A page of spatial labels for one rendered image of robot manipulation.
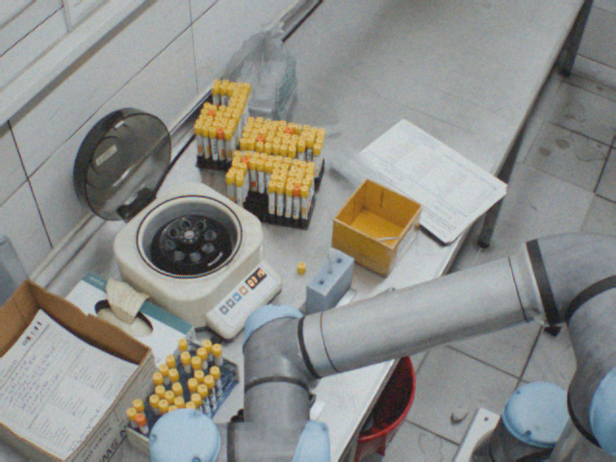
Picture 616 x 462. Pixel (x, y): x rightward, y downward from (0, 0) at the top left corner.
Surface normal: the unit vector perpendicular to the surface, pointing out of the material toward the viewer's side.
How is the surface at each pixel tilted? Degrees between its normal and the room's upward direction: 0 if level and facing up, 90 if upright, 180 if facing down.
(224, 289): 90
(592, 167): 0
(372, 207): 90
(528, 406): 8
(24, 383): 1
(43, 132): 90
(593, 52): 90
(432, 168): 0
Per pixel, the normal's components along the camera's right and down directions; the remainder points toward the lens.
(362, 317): -0.40, -0.50
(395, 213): -0.54, 0.65
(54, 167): 0.88, 0.39
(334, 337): -0.35, -0.19
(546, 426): 0.00, -0.73
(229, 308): 0.36, -0.36
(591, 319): -0.86, -0.29
